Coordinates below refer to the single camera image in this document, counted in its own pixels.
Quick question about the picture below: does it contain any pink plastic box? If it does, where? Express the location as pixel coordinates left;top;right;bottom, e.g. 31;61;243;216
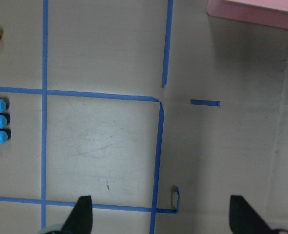
207;0;288;29

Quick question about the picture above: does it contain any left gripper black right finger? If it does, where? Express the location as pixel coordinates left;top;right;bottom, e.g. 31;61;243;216
229;195;278;234

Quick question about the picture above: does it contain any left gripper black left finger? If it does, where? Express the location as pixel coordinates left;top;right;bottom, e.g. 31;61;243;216
60;195;93;234

